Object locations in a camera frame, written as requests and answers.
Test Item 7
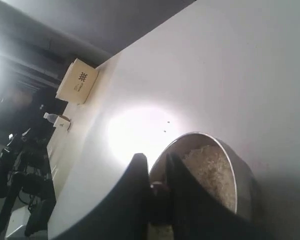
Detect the plastic water bottle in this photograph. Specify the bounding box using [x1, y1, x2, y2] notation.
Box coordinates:
[43, 112, 58, 124]

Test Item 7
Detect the black equipment stand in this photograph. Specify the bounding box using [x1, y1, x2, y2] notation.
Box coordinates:
[0, 84, 57, 238]

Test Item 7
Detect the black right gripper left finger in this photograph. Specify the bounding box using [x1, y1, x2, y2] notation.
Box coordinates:
[48, 153, 150, 240]

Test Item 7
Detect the cardboard box with checker mark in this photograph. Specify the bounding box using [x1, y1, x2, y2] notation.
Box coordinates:
[55, 58, 99, 105]

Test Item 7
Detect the brown wooden spoon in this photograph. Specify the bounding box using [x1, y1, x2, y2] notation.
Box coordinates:
[150, 181, 169, 196]

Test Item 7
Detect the steel bowl of rice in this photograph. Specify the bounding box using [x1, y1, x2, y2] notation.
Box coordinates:
[148, 132, 270, 240]

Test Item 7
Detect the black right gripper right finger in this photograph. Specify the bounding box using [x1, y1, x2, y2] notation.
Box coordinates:
[165, 153, 255, 240]

